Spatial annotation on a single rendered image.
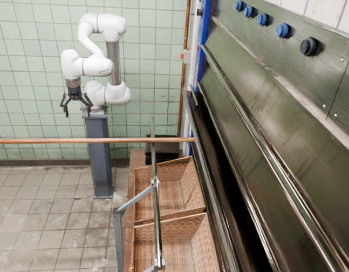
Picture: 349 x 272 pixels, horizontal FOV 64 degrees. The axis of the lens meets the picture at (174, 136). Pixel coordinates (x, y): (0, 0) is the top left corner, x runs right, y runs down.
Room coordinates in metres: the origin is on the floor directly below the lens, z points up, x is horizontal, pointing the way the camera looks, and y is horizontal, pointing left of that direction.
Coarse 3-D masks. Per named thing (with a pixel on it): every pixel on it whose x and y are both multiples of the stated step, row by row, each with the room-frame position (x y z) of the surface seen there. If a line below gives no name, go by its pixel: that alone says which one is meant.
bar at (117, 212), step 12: (156, 168) 1.27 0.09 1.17; (156, 180) 1.16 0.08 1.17; (144, 192) 1.14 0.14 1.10; (156, 192) 1.07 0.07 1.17; (132, 204) 1.13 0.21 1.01; (156, 204) 0.99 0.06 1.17; (120, 216) 1.13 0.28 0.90; (156, 216) 0.91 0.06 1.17; (120, 228) 1.11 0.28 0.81; (156, 228) 0.84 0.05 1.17; (120, 240) 1.11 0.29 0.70; (156, 240) 0.78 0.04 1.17; (120, 252) 1.11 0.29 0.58; (156, 252) 0.72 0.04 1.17; (120, 264) 1.11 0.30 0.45; (156, 264) 0.67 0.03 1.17
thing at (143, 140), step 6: (78, 138) 1.47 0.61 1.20; (84, 138) 1.47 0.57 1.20; (90, 138) 1.48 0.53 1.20; (96, 138) 1.48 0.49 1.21; (102, 138) 1.49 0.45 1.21; (108, 138) 1.49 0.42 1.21; (114, 138) 1.49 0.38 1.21; (120, 138) 1.50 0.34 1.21; (126, 138) 1.50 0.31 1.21; (132, 138) 1.51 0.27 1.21; (138, 138) 1.51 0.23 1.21; (144, 138) 1.51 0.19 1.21; (150, 138) 1.52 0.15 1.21; (156, 138) 1.52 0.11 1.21; (162, 138) 1.53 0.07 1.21; (168, 138) 1.53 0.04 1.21; (174, 138) 1.54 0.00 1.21; (180, 138) 1.54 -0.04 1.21; (186, 138) 1.55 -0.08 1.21; (192, 138) 1.55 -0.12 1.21
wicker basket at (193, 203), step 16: (176, 160) 1.82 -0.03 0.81; (192, 160) 1.78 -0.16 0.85; (144, 176) 1.78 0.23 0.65; (160, 176) 1.80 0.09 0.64; (176, 176) 1.82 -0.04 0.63; (192, 176) 1.66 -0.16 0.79; (160, 192) 1.67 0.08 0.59; (176, 192) 1.68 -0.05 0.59; (192, 192) 1.54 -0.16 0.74; (144, 208) 1.48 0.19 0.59; (176, 208) 1.50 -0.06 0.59; (192, 208) 1.29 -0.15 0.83; (144, 224) 1.25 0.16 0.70
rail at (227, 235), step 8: (184, 88) 1.85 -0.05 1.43; (184, 96) 1.75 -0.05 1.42; (192, 112) 1.50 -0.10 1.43; (192, 120) 1.41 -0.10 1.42; (200, 136) 1.24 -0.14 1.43; (200, 144) 1.17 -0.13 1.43; (208, 168) 0.98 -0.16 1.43; (208, 176) 0.93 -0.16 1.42; (216, 192) 0.83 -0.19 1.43; (216, 200) 0.79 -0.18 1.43; (224, 216) 0.71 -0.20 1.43; (224, 224) 0.67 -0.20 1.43; (224, 232) 0.65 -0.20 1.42; (232, 240) 0.61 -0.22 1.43; (232, 248) 0.58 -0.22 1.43; (232, 256) 0.55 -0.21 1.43; (240, 264) 0.52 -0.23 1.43
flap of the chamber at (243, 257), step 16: (192, 96) 1.79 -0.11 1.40; (192, 128) 1.37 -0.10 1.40; (208, 128) 1.38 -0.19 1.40; (208, 144) 1.21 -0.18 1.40; (208, 160) 1.07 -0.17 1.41; (224, 160) 1.09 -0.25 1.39; (224, 176) 0.97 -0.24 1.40; (224, 192) 0.86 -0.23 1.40; (240, 192) 0.88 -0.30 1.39; (224, 208) 0.77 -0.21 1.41; (240, 208) 0.79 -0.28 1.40; (240, 224) 0.71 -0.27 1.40; (224, 240) 0.63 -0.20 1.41; (240, 240) 0.63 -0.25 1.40; (256, 240) 0.64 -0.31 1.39; (240, 256) 0.57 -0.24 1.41; (256, 256) 0.58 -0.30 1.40
